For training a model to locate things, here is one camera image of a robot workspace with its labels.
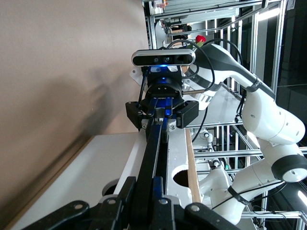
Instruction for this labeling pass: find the brown table cover sheet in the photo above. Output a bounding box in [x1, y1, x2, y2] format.
[0, 0, 151, 230]

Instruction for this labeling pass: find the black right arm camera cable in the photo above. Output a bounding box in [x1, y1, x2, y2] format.
[165, 38, 244, 144]

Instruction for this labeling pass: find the light wooden drawer cabinet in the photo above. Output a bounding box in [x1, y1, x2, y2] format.
[4, 128, 202, 230]

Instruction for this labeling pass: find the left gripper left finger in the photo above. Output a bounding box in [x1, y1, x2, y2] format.
[91, 176, 138, 230]

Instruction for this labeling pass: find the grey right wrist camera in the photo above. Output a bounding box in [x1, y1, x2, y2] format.
[131, 49, 196, 67]

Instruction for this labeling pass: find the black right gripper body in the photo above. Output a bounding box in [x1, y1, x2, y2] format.
[141, 70, 185, 118]

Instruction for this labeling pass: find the black metal drawer handle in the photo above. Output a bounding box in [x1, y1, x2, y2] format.
[134, 117, 170, 216]

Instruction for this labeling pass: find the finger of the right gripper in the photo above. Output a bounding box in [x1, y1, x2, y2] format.
[167, 100, 200, 132]
[125, 101, 154, 132]

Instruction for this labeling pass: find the aluminium profile frame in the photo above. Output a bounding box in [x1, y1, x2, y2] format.
[143, 0, 307, 230]

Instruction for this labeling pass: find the white-front drawer with handle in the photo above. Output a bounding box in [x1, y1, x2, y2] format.
[112, 130, 192, 207]

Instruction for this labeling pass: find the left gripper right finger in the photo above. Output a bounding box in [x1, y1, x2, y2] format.
[153, 177, 190, 230]

